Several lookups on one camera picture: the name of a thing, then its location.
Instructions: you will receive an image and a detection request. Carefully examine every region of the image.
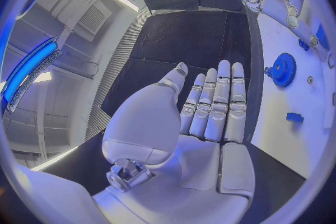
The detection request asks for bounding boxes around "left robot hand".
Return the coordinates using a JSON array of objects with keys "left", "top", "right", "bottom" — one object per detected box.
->
[{"left": 91, "top": 59, "right": 256, "bottom": 224}]

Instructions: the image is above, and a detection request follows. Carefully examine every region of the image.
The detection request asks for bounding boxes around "white task board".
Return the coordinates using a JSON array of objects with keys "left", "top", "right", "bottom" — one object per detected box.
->
[{"left": 250, "top": 11, "right": 336, "bottom": 180}]

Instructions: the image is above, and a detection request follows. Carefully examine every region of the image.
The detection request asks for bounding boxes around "small blue plug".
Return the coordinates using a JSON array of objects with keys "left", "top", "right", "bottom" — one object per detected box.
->
[{"left": 298, "top": 38, "right": 311, "bottom": 52}]

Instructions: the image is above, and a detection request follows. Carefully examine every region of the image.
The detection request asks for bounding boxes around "long blue block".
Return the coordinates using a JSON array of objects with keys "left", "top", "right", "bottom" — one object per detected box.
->
[{"left": 314, "top": 23, "right": 330, "bottom": 50}]

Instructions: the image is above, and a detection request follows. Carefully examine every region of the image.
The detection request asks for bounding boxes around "blue gear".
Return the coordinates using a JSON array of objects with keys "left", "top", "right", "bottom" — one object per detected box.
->
[{"left": 270, "top": 52, "right": 298, "bottom": 88}]

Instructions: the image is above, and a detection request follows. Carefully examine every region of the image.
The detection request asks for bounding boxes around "glowing light bar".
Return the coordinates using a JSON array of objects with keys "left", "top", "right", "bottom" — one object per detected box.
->
[{"left": 1, "top": 35, "right": 64, "bottom": 114}]

